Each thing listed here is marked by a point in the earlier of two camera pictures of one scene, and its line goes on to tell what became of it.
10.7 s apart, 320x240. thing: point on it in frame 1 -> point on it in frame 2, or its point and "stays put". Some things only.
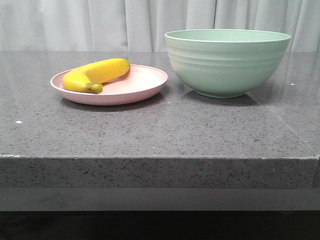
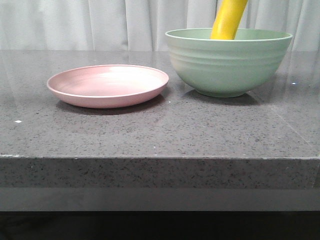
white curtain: [141, 25] stays put
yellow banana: [89, 77] -> [229, 16]
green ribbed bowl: [225, 63] stays put
